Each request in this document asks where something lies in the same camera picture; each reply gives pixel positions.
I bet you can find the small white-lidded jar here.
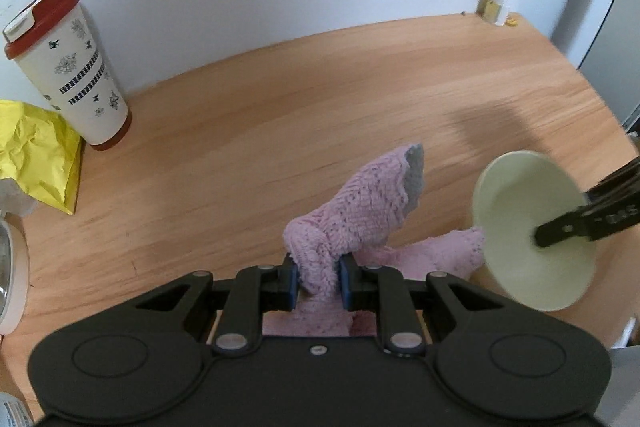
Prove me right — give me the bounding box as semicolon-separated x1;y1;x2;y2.
479;0;516;26

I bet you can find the white tumbler with red lid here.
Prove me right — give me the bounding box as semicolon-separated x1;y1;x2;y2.
3;0;133;152

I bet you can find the white round appliance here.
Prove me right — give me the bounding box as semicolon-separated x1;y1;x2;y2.
0;209;32;336

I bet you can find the pink fluffy cloth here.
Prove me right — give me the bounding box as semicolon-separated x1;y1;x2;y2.
262;143;487;338

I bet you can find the cream bowl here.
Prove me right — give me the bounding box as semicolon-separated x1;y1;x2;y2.
472;149;599;313

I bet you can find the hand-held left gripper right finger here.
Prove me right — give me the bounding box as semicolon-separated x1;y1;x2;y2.
339;252;507;358

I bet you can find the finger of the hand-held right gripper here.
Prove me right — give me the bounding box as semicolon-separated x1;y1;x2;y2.
581;157;640;208
533;202;640;250

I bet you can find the white cabinet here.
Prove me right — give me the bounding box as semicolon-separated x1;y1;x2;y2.
576;0;640;128

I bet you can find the crumpled clear plastic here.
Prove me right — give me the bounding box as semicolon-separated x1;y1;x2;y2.
0;178;38;217

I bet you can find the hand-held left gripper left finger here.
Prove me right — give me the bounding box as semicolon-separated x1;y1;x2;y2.
133;252;301;356

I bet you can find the yellow paper bag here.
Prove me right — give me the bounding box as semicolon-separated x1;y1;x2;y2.
0;99;86;214

